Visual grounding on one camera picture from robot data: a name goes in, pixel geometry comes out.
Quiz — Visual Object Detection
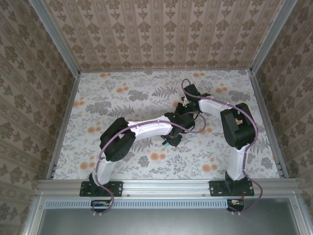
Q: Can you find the grey slotted cable duct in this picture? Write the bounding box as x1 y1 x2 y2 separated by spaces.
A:
45 198 232 209

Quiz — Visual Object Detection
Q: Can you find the aluminium table side rail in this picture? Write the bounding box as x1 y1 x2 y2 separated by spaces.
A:
46 72 81 179
248 70 290 178

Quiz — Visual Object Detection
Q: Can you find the aluminium corner post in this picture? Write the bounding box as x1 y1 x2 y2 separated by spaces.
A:
29 0 81 75
249 0 298 74

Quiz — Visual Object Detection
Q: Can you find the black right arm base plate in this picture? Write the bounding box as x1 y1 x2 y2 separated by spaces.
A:
209 180 255 197

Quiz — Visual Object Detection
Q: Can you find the grey metal panel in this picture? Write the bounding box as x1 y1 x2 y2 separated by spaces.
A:
36 207 303 235

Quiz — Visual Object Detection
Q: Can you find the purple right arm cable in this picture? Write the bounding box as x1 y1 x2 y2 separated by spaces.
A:
181 78 264 216

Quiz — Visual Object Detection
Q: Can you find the small circuit board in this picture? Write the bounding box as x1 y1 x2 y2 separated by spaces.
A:
227 195 245 211
91 200 111 212

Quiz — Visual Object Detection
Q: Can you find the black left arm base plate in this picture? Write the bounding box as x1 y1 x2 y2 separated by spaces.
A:
80 180 123 197

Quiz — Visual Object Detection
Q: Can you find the floral table mat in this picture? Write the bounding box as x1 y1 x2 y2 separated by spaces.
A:
52 70 282 181

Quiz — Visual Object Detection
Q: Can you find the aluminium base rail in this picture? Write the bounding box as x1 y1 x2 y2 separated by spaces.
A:
36 178 300 197

